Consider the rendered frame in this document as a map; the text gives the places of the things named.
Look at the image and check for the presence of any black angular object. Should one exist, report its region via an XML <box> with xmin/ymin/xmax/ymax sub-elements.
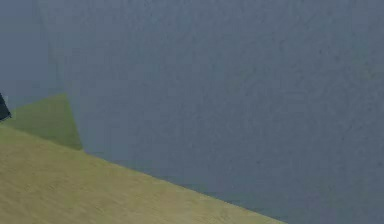
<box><xmin>0</xmin><ymin>92</ymin><xmax>13</xmax><ymax>122</ymax></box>

